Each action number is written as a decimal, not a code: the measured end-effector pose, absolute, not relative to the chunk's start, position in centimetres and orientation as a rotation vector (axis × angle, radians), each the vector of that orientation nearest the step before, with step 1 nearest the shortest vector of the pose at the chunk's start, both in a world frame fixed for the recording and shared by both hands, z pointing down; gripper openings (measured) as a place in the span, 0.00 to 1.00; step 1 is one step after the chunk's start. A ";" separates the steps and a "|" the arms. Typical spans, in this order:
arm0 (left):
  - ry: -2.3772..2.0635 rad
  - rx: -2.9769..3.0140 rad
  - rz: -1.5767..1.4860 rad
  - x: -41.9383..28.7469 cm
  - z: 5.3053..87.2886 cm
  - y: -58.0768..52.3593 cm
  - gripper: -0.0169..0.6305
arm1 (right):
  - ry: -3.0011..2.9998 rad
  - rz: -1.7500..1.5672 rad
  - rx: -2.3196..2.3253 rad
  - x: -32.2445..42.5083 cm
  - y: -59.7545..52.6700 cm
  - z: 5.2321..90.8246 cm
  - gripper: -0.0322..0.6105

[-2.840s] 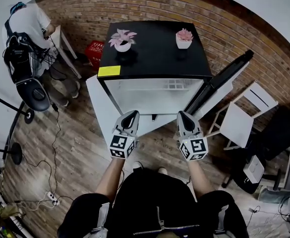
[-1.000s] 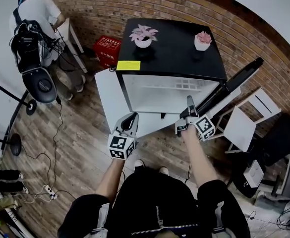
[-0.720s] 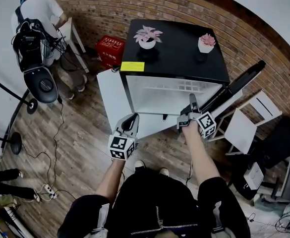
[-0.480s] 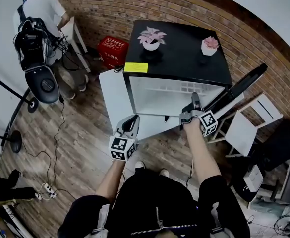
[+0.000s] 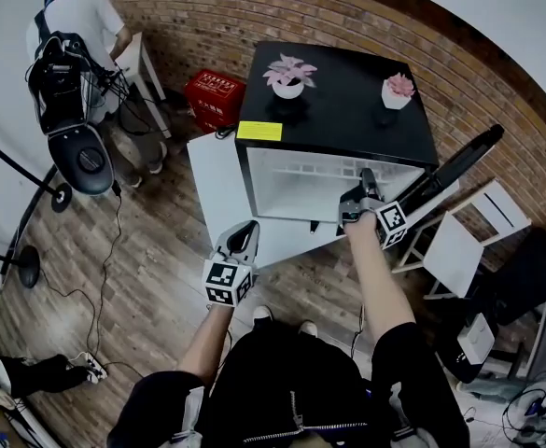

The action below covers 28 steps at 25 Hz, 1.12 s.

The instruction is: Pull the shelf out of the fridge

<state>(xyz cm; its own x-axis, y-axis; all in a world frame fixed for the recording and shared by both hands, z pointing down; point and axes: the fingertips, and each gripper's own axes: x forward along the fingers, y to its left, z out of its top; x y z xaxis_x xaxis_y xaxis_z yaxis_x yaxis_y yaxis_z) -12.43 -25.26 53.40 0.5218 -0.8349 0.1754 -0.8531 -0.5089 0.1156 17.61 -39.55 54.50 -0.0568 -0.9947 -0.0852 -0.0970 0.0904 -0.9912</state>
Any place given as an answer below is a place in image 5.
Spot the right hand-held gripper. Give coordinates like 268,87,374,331
336,168,410,251

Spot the pink succulent ribbed white pot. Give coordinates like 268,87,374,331
380,72,416,111

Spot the white box device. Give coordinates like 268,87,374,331
455,312,497,383

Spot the black fan stand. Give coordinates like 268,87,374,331
0,212,41,290

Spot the leafy pink plant round pot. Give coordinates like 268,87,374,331
261,52,318,101

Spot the clear white fridge shelf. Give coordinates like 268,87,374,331
271,161,424,182

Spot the black pole stand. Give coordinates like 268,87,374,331
0,125,74,214

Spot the person's right forearm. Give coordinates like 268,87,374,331
343,211,417,345

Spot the white power strip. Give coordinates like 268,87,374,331
68,351,109,385

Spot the black mini fridge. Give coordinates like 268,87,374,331
233,40,507,232

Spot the person's left white shoe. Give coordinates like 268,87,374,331
251,304,274,328

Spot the white platform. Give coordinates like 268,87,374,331
186,132,461,271

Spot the person's left forearm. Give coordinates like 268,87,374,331
177,301,236,387

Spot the black bag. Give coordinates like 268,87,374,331
480,224,546,329

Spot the red box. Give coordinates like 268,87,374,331
183,68,247,135

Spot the black floor cable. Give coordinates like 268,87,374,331
38,182,146,380

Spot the white wooden chair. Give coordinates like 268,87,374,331
390,177,533,301

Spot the white side table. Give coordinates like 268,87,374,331
111,31,174,140

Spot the black cloth bundle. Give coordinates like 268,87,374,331
0,353,92,399

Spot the person's black jacket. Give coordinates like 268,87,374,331
106,318,470,448

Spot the black oval seat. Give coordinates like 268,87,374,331
47,125,116,198

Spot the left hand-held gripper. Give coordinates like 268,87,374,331
201,220,261,308

